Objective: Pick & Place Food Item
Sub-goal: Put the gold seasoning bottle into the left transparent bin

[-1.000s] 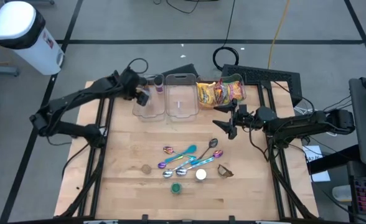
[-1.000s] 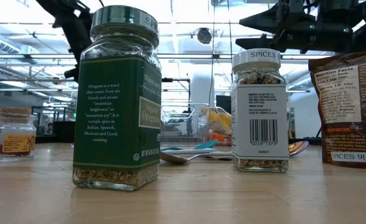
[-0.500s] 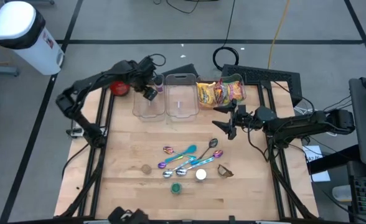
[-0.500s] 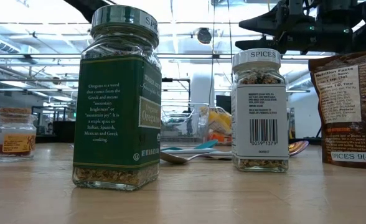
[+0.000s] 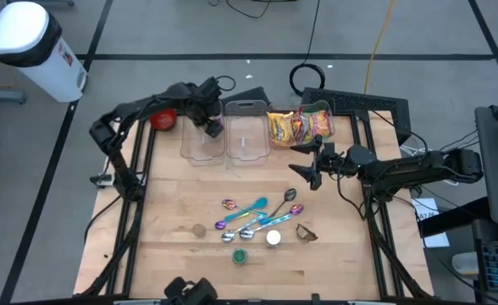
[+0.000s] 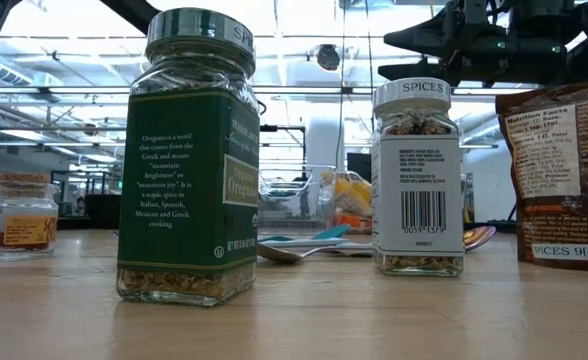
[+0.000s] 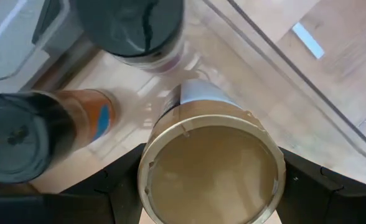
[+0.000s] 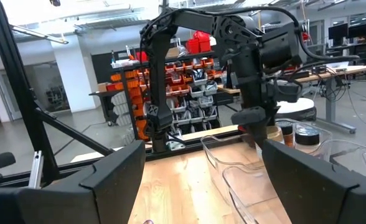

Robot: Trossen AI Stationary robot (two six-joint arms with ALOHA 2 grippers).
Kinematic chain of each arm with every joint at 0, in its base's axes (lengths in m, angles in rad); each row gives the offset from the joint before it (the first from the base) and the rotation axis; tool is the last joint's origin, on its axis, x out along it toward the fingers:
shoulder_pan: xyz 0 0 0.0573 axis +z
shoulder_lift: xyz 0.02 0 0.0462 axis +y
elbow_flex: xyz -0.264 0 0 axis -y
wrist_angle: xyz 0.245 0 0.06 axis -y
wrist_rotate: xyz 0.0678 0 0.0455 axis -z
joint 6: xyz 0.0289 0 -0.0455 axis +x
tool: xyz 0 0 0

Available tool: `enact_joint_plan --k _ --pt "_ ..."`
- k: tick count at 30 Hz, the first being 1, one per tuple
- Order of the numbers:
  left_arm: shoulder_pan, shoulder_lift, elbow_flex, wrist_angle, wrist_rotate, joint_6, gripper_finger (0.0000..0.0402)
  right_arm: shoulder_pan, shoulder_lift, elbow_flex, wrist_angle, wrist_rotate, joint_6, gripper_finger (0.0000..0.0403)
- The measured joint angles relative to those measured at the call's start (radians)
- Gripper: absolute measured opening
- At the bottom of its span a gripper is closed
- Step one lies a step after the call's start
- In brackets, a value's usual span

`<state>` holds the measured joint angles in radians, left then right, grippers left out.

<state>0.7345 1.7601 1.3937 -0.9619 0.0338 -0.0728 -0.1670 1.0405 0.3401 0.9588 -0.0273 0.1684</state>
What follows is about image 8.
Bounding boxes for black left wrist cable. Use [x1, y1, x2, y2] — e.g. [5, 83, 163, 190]
[201, 5, 361, 63]

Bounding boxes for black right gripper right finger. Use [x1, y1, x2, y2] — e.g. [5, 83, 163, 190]
[262, 139, 366, 224]

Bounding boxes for tan lid spice jar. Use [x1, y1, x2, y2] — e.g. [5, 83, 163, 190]
[265, 125, 285, 147]

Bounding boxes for red storage boxes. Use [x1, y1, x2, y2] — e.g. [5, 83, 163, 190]
[185, 30, 214, 55]

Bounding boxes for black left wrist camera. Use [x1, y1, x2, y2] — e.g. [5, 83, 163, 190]
[271, 79, 304, 104]

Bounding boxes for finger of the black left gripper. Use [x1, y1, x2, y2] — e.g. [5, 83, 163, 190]
[248, 123, 270, 149]

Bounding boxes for black lid purple label jar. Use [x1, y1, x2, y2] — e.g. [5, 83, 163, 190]
[294, 126, 321, 155]

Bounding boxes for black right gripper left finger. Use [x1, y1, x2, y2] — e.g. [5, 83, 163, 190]
[17, 140, 146, 224]

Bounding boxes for white trash can black band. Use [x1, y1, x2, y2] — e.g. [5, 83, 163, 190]
[275, 97, 317, 123]

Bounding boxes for orange grey parts bin rack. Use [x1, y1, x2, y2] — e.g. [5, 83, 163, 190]
[110, 46, 233, 142]

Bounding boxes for wooden top standing desk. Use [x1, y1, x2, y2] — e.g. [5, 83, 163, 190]
[217, 63, 366, 134]

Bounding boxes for black computer monitor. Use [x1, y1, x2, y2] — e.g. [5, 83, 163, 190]
[347, 21, 366, 40]
[327, 22, 349, 41]

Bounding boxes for clear plastic bin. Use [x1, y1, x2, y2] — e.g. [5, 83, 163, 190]
[222, 139, 366, 224]
[200, 118, 333, 203]

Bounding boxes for black lid brown spice jar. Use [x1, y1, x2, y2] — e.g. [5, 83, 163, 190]
[276, 120, 295, 147]

